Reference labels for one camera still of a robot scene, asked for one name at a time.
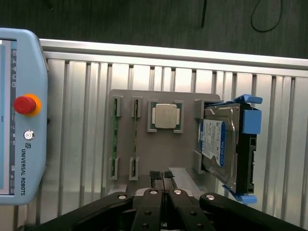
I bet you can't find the black cable loop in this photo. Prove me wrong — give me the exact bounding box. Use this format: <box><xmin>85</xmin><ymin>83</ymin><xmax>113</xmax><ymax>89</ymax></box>
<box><xmin>250</xmin><ymin>0</ymin><xmax>282</xmax><ymax>32</ymax></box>

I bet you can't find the hard disk with blue label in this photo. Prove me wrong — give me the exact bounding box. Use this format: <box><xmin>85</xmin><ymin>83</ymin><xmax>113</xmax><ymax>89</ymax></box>
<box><xmin>196</xmin><ymin>103</ymin><xmax>241</xmax><ymax>188</ymax></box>

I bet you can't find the blue and black disk caddy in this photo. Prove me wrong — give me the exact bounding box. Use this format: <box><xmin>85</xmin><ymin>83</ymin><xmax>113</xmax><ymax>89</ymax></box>
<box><xmin>204</xmin><ymin>95</ymin><xmax>263</xmax><ymax>205</ymax></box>

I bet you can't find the light blue teach pendant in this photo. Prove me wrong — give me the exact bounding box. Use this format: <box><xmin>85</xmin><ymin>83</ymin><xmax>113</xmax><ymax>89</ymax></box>
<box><xmin>0</xmin><ymin>27</ymin><xmax>49</xmax><ymax>206</ymax></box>

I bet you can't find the silver CPU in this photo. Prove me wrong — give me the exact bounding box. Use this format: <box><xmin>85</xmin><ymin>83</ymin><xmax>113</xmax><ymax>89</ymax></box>
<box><xmin>151</xmin><ymin>102</ymin><xmax>181</xmax><ymax>131</ymax></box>

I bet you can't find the green RAM stick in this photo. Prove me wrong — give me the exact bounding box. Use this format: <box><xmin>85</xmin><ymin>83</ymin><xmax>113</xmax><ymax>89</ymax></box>
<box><xmin>131</xmin><ymin>98</ymin><xmax>141</xmax><ymax>175</ymax></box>
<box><xmin>111</xmin><ymin>98</ymin><xmax>120</xmax><ymax>175</ymax></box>

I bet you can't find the grey parts rack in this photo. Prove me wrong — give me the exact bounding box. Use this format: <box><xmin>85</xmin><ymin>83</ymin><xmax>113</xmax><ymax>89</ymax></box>
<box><xmin>107</xmin><ymin>89</ymin><xmax>221</xmax><ymax>196</ymax></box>

